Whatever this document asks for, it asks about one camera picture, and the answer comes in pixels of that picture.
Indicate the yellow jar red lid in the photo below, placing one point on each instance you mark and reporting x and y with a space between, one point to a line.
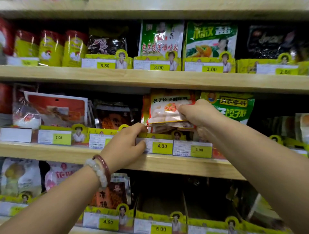
50 48
25 46
75 48

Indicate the white pink packet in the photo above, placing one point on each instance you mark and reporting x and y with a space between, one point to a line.
62 174

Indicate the green dumpling food packet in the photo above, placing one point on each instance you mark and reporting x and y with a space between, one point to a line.
234 106

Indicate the green white seasoning packet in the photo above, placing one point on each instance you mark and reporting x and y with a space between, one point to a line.
161 38

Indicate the green orange seasoning packet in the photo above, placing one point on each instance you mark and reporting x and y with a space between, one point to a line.
211 41

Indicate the person's left forearm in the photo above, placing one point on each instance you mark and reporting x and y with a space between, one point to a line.
53 202

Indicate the person's right forearm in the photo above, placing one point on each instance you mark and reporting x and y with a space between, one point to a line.
265 168

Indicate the red container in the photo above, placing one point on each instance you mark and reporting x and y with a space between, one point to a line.
5 99

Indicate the red brown clear packet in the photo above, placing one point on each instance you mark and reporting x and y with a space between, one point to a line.
113 193

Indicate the person's left hand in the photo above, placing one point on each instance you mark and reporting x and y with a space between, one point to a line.
123 147

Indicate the person's right hand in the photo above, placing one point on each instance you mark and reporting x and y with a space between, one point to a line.
205 118

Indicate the dark spice packet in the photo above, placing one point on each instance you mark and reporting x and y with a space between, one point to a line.
107 46

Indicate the red white flat packet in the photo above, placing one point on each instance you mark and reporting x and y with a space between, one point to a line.
60 108

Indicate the white plastic packet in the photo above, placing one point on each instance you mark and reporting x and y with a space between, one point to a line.
19 177

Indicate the dark seasoning packet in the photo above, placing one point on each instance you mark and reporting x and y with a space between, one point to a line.
292 128

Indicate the row of yellow price tags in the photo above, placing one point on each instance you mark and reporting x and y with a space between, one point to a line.
53 137
106 63
108 222

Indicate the small white packet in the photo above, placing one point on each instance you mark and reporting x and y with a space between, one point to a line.
26 115

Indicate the wooden store shelving with goods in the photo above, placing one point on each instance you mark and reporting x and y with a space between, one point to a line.
145 79

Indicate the black seasoning packet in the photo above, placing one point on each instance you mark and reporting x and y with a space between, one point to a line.
270 41

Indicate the brown orange packet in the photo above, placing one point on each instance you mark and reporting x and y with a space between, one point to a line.
113 118

